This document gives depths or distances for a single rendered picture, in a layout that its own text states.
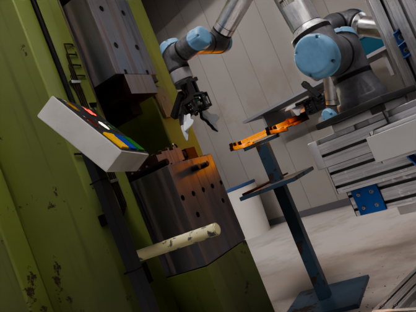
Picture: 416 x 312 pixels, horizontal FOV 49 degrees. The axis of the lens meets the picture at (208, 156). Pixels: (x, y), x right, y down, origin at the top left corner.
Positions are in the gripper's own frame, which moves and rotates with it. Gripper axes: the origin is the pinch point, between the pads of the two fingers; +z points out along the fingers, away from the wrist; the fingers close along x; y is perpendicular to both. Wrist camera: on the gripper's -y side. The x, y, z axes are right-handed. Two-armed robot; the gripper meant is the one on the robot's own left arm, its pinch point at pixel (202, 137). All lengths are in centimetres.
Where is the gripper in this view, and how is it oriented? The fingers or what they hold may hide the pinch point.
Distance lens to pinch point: 161.0
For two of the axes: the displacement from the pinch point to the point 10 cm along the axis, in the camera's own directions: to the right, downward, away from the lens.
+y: 6.0, -3.0, -7.4
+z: 3.7, 9.3, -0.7
